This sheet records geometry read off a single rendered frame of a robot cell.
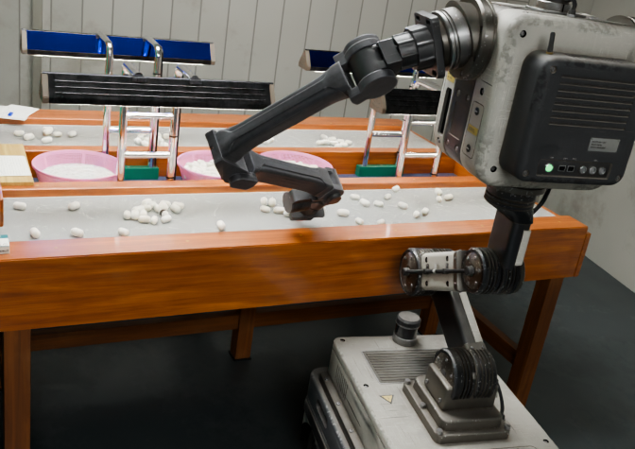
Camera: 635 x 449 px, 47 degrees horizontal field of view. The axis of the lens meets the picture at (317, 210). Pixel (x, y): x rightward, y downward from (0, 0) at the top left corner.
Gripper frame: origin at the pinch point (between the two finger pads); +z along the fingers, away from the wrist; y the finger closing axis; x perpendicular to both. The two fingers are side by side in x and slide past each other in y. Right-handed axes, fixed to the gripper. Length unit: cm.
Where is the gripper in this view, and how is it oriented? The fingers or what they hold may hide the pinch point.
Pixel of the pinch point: (294, 215)
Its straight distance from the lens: 213.9
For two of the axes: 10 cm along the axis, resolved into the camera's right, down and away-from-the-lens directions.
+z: -4.2, 2.8, 8.6
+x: 1.5, 9.6, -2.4
